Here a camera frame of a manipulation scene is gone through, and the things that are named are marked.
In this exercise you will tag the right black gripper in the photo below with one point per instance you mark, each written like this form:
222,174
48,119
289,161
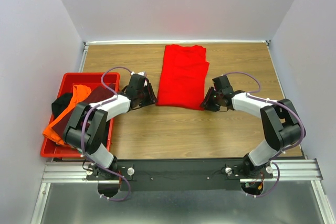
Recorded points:
206,101

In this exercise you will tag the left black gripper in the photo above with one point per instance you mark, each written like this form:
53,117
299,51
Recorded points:
152,98

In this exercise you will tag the red t-shirt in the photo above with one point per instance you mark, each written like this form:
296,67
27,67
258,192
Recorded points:
182,80

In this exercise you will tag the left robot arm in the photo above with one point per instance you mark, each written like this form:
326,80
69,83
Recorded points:
85,128

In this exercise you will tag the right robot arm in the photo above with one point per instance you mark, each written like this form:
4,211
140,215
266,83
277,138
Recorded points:
283,128

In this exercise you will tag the orange t-shirt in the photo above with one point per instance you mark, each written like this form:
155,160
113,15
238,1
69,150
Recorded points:
79,94

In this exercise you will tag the black t-shirt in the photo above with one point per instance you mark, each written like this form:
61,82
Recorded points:
61,106

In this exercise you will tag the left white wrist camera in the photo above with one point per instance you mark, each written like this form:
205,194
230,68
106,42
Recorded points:
142,73

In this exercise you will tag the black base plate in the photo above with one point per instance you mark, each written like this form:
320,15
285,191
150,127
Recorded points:
177,174

